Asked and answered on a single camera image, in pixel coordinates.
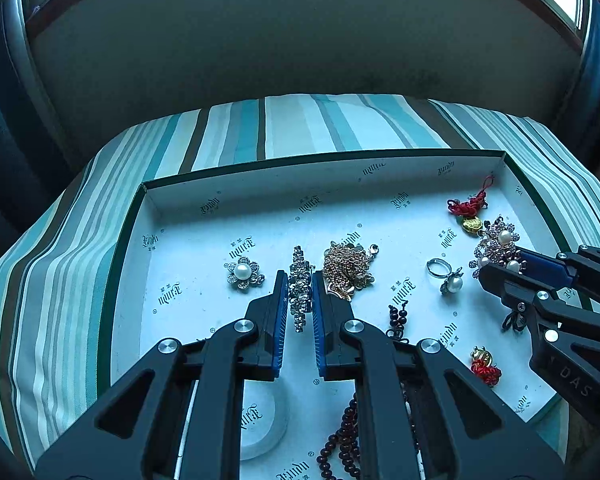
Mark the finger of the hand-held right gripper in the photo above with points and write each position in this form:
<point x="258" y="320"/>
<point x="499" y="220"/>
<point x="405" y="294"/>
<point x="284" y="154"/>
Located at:
<point x="505" y="285"/>
<point x="542" y="266"/>

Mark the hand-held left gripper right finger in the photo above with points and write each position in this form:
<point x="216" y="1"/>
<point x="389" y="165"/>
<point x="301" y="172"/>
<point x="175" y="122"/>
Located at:
<point x="319" y="325"/>

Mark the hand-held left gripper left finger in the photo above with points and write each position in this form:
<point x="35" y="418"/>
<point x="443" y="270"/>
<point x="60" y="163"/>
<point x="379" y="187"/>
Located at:
<point x="280" y="325"/>

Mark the large pearl flower brooch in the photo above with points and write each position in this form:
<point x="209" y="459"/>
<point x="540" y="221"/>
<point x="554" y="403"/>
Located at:
<point x="497" y="242"/>

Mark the rhinestone bar brooch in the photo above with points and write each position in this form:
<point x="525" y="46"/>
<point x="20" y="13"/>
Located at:
<point x="300" y="265"/>

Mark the small pearl flower brooch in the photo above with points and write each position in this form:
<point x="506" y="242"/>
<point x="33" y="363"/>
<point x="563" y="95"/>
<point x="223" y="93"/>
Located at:
<point x="242" y="272"/>

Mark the red knot gold charm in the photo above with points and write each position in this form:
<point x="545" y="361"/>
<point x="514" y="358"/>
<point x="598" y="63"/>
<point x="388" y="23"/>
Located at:
<point x="485" y="370"/>

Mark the white jade bangle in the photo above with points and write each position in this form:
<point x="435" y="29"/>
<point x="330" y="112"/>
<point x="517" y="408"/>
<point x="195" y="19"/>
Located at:
<point x="272" y="440"/>

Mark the green gift box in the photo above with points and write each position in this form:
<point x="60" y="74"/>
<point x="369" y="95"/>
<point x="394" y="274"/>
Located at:
<point x="190" y="240"/>

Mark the striped teal cloth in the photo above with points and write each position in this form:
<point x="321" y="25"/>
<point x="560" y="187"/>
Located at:
<point x="55" y="270"/>

